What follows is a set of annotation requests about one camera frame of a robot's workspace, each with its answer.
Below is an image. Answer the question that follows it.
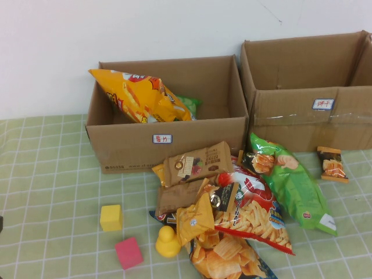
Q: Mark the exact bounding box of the large yellow chips bag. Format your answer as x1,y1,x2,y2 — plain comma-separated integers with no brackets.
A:
88,68,193,124

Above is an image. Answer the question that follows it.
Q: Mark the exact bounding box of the small black orange snack pack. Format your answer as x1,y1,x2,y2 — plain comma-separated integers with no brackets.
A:
316,146,349,184
238,149,276,175
203,182,241,212

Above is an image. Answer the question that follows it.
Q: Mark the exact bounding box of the small yellow snack pack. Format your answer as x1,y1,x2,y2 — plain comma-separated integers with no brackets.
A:
151,163,166,184
176,193,215,246

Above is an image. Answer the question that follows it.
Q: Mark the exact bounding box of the white label with red writing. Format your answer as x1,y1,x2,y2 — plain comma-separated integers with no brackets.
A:
312,98,336,110
153,133,174,145

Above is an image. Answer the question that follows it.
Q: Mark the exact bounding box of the brown biscuit pack with picture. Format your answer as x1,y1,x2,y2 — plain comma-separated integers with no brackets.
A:
163,141,235,188

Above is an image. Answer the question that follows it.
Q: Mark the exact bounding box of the green Lay's chips bag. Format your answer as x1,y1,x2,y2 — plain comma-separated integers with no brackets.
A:
174,95,203,120

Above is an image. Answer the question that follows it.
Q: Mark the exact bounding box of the plain brown biscuit pack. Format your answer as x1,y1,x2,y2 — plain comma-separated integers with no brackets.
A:
155,178,210,216

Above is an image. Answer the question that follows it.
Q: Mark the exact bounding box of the cardboard box with printed base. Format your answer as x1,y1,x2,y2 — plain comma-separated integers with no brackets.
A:
85,55,250,175

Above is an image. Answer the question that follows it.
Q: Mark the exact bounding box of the red shrimp stick bag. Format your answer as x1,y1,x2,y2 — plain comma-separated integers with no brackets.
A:
213,156,296,256

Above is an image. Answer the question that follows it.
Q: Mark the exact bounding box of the yellow rubber duck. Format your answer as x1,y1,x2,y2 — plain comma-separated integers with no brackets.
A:
155,226,181,258

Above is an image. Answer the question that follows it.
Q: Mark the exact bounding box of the cardboard box with clear tape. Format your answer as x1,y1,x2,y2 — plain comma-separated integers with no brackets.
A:
239,30,372,152

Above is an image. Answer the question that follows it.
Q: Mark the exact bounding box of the yellow foam cube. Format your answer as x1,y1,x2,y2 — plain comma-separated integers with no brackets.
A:
99,204,123,233

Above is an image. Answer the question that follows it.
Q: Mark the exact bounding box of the long green chips bag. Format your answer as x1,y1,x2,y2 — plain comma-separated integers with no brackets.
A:
250,133,338,237

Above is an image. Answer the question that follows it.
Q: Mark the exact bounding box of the orange chip bag bottom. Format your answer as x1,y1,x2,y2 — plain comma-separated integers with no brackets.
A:
149,209,277,279

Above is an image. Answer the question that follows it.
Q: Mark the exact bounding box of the pink foam cube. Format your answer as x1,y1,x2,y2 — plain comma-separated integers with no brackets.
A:
115,237,145,270

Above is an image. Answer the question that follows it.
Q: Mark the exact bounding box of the green checked tablecloth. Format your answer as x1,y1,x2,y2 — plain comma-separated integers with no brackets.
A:
0,113,372,279

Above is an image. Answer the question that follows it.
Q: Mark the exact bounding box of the plain cardboard box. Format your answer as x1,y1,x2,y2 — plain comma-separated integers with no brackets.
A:
350,30,372,87

